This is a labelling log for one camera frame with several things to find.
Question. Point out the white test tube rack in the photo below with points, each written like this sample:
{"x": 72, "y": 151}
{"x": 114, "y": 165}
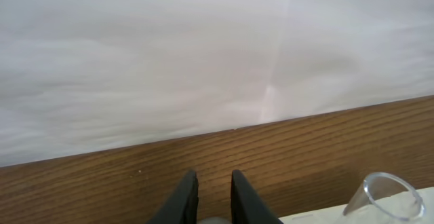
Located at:
{"x": 322, "y": 217}

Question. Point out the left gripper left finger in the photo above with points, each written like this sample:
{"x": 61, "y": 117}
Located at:
{"x": 183, "y": 203}

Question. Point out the clear test tube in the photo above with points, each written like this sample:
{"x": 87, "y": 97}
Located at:
{"x": 356, "y": 200}

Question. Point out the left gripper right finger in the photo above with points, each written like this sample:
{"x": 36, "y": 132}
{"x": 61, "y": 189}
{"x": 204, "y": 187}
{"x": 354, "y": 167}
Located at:
{"x": 244, "y": 207}

